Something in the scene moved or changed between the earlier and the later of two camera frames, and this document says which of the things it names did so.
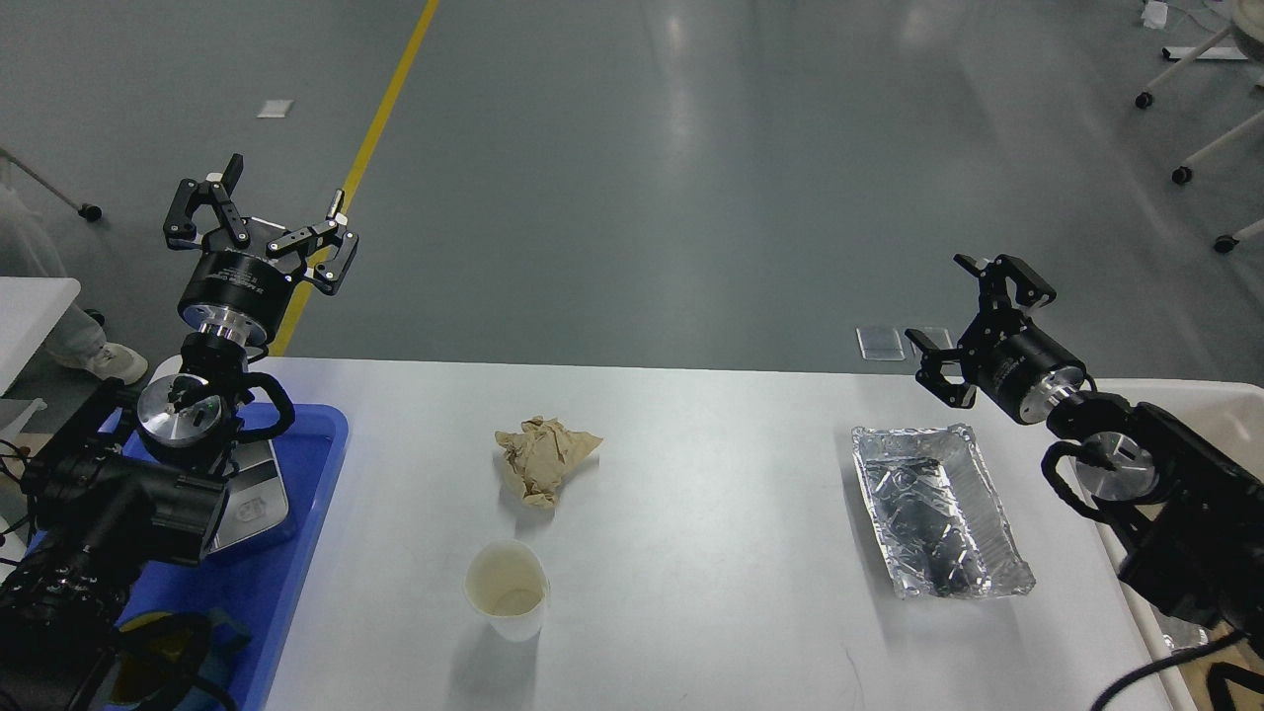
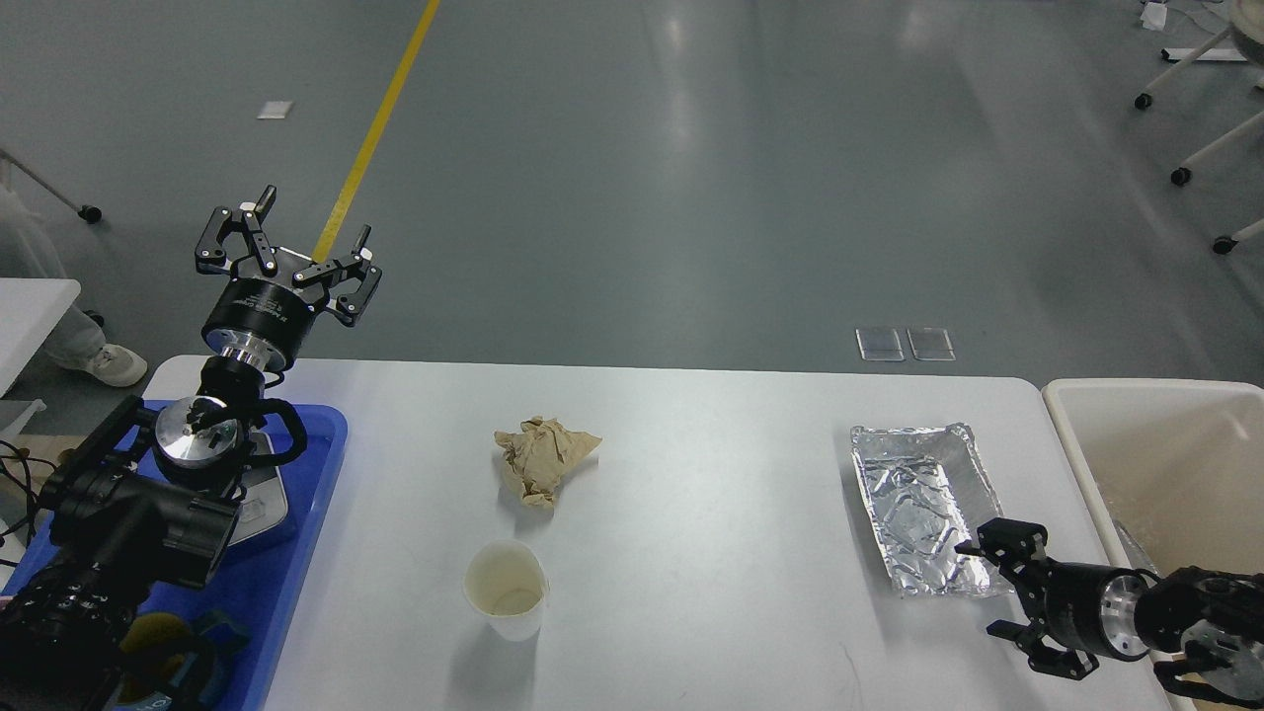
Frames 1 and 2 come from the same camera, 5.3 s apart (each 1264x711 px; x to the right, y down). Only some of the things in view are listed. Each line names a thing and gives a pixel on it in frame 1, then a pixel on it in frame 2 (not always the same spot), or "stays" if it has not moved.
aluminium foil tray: [941, 519] stays
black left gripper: [236, 285] → [262, 318]
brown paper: [542, 453] stays
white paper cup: [508, 584] stays
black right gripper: [1015, 362] → [1101, 609]
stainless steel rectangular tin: [256, 500] stays
